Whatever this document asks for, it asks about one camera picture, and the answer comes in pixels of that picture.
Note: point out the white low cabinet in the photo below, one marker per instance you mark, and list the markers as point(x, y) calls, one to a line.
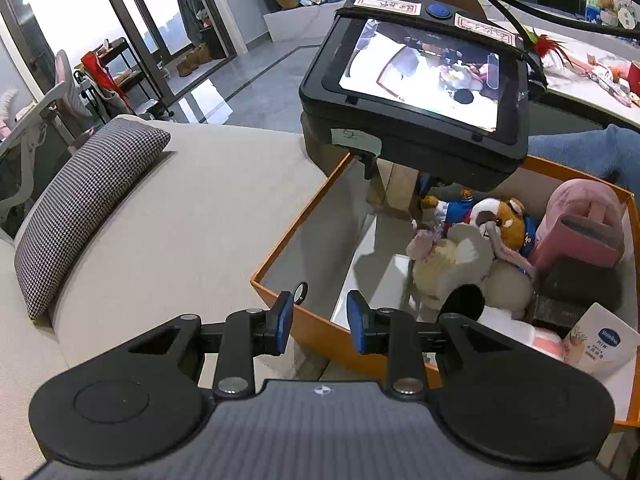
point(300, 22)

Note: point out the pink zip pouch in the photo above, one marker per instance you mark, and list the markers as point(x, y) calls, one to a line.
point(580, 197)

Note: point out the person's jeans legs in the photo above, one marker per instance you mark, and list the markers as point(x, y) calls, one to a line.
point(590, 155)

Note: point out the marble coffee table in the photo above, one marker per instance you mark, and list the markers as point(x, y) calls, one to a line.
point(580, 90)

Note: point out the red cup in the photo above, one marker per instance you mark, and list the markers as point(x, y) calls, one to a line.
point(634, 77)

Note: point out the brown boots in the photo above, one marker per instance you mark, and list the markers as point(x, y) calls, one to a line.
point(192, 60)

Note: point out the pink white office chair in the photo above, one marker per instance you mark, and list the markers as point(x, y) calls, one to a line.
point(45, 125)

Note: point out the dark brown small box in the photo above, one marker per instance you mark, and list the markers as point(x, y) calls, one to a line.
point(557, 315)

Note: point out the red feather toy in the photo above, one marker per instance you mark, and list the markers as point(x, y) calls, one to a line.
point(550, 47)

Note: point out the white pink soft packet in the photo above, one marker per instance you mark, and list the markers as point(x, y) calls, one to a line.
point(520, 335)

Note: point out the black round case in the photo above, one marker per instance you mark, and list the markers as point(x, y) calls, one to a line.
point(462, 302)

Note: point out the beige sofa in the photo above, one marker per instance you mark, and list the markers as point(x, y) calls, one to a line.
point(175, 210)

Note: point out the white floral lotion tube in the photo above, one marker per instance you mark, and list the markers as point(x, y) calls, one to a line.
point(605, 340)

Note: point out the orange cardboard box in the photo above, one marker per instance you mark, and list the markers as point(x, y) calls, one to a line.
point(320, 320)

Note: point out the brown plush dog toy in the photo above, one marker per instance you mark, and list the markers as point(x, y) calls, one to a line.
point(510, 220)

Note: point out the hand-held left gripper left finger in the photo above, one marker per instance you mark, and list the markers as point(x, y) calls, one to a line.
point(283, 322)

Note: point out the green white carton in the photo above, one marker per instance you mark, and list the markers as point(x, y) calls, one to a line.
point(593, 4)

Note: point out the red bag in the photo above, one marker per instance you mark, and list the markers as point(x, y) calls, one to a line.
point(102, 77)

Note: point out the grey curtain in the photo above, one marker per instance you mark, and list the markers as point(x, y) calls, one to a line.
point(187, 0)

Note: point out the small black box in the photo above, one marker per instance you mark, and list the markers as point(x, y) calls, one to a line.
point(580, 282)

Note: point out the houndstooth cushion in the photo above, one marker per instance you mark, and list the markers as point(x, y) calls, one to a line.
point(85, 210)

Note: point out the white pink crochet doll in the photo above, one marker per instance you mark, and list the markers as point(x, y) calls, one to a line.
point(450, 265)

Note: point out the black metal rack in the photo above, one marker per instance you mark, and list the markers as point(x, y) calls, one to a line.
point(140, 80)

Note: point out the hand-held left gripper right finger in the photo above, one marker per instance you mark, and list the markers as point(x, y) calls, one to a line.
point(359, 325)

